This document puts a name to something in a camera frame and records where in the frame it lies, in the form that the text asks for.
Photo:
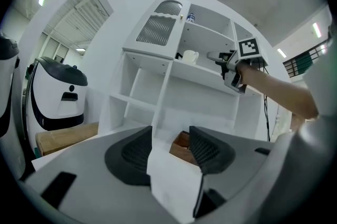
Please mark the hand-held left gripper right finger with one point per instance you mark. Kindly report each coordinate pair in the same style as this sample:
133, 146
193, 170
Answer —
231, 160

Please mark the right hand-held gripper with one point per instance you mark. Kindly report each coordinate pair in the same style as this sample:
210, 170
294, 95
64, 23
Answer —
248, 48

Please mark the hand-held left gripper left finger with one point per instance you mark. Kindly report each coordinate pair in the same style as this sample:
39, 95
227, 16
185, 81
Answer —
87, 165

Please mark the cream cup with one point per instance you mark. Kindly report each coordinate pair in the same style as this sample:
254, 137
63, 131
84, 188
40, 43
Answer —
189, 56

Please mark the person's right forearm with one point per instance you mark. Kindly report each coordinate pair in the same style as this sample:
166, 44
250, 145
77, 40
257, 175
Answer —
279, 91

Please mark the white desk with hutch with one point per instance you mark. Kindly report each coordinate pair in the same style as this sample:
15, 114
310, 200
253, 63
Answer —
168, 178

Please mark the flat brown cardboard box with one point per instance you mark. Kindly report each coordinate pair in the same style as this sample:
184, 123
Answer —
65, 137

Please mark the clear plastic water bottle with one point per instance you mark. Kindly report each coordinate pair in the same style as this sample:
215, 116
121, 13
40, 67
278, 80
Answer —
190, 18

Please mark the brown wooden organizer box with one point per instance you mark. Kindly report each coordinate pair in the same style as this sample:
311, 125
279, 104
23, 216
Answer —
181, 150

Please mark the white ribbed glass cabinet door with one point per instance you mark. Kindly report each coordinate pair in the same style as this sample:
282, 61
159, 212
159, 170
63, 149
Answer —
158, 29

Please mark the white black service robot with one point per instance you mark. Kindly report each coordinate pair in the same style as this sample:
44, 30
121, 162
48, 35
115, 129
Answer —
58, 96
9, 102

